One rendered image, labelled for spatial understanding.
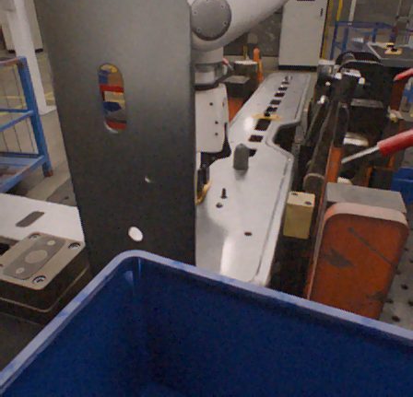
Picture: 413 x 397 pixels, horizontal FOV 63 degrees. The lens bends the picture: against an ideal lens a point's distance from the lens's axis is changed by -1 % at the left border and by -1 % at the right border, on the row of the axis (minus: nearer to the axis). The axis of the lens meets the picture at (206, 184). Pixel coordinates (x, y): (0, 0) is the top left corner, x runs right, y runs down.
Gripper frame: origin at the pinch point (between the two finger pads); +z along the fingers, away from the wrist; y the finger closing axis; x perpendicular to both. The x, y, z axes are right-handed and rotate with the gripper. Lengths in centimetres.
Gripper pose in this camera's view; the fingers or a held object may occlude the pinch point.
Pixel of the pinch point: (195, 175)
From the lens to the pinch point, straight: 57.5
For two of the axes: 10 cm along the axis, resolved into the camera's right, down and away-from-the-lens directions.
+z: 0.0, 8.8, 4.8
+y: -9.5, -1.5, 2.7
